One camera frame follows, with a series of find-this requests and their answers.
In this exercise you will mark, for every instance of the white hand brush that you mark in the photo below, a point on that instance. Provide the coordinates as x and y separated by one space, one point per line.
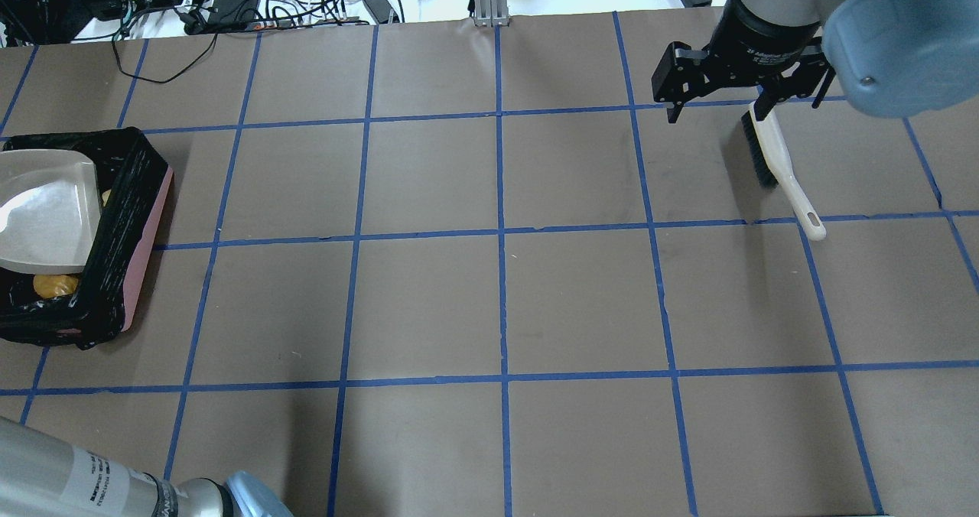
773 167

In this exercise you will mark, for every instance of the orange trash ball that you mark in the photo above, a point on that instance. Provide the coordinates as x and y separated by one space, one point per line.
54 286

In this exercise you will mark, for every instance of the white plastic dustpan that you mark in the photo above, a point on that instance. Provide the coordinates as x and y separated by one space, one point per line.
50 211

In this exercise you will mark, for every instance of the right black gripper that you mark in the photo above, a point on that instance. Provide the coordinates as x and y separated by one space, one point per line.
759 40

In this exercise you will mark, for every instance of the bin with black bag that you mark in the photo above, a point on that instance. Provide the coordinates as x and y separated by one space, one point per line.
137 178

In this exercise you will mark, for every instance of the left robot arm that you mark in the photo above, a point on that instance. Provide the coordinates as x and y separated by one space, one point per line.
45 476

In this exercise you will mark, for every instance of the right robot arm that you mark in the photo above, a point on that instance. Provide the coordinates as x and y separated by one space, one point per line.
892 58

